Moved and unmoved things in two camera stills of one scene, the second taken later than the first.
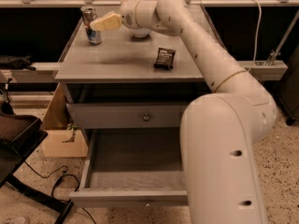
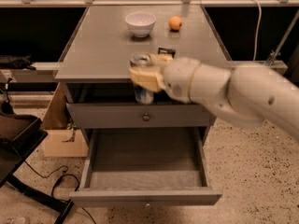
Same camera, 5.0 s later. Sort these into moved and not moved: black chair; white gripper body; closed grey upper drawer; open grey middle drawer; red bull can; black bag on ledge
Moved: red bull can; white gripper body
Not moved: closed grey upper drawer; open grey middle drawer; black bag on ledge; black chair
